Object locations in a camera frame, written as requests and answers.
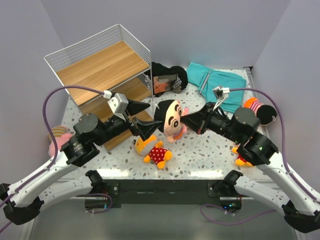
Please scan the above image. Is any yellow frog plush right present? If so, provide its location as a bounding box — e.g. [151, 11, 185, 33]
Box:
[231, 147, 253, 168]

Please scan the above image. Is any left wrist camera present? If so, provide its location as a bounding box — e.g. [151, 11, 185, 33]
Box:
[107, 93, 129, 118]

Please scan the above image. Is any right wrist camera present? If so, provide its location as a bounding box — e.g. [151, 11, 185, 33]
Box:
[212, 86, 230, 110]

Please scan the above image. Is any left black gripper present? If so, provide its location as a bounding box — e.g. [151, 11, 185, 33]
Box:
[94, 97, 163, 146]

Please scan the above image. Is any aluminium frame rail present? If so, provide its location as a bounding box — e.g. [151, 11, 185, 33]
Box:
[243, 67, 255, 89]

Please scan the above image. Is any white wire wooden shelf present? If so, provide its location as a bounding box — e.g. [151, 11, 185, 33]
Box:
[43, 23, 155, 152]

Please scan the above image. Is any black printed garment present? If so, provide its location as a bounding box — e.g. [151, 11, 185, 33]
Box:
[151, 62, 189, 97]

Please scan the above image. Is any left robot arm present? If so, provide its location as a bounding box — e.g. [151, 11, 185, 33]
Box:
[0, 94, 162, 225]

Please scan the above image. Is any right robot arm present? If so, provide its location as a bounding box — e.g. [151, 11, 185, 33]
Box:
[180, 103, 320, 234]

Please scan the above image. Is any large black-haired boy plush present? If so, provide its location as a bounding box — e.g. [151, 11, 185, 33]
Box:
[153, 99, 189, 144]

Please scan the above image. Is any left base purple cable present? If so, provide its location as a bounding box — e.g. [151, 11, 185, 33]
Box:
[84, 192, 114, 215]

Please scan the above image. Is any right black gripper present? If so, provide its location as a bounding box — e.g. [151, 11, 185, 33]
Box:
[178, 101, 243, 144]

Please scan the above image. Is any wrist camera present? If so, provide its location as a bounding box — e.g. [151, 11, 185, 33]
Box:
[107, 93, 129, 118]
[212, 86, 230, 110]

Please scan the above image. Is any yellow frog plush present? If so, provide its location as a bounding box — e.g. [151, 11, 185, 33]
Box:
[132, 134, 173, 170]
[231, 147, 253, 168]

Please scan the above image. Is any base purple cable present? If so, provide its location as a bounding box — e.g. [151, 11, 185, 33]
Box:
[200, 203, 276, 225]
[84, 192, 114, 215]

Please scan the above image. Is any yellow frog plush centre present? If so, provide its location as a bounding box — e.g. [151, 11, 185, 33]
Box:
[132, 134, 173, 170]

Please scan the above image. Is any teal folded cloth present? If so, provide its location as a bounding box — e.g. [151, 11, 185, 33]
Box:
[186, 62, 247, 113]

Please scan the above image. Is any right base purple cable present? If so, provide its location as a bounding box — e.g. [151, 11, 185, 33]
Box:
[200, 203, 276, 225]

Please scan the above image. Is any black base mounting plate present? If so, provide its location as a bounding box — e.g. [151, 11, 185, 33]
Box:
[84, 178, 243, 210]

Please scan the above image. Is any pink frog plush left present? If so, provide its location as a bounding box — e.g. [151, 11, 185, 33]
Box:
[48, 125, 73, 158]

